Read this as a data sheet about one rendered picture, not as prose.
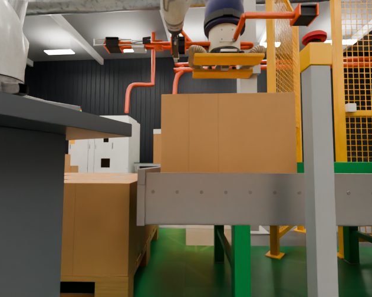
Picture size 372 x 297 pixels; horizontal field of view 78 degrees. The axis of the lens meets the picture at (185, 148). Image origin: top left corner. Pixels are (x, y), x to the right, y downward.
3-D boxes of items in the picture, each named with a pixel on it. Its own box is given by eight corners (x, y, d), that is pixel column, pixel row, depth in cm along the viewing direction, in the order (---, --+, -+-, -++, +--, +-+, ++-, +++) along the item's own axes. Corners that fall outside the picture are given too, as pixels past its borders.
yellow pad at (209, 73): (248, 78, 139) (248, 71, 140) (253, 72, 129) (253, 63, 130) (192, 78, 139) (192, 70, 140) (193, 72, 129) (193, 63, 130)
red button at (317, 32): (319, 52, 76) (319, 40, 77) (332, 41, 69) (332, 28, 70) (298, 52, 76) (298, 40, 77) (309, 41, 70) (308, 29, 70)
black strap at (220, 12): (239, 39, 138) (239, 33, 138) (250, 15, 114) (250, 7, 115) (201, 39, 137) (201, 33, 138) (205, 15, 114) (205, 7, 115)
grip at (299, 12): (308, 26, 104) (308, 16, 104) (319, 14, 95) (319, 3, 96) (289, 26, 104) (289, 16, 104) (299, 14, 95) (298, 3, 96)
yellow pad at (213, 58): (258, 65, 120) (258, 56, 121) (264, 56, 110) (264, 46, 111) (193, 65, 120) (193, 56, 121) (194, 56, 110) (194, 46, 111)
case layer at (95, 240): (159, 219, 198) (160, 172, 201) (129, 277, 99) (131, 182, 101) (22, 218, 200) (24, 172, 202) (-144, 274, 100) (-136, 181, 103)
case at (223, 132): (269, 177, 139) (268, 111, 142) (298, 182, 99) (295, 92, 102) (171, 176, 143) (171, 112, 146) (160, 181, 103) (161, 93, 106)
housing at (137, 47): (146, 53, 129) (146, 45, 129) (144, 47, 122) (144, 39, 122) (134, 53, 129) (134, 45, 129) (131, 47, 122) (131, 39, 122)
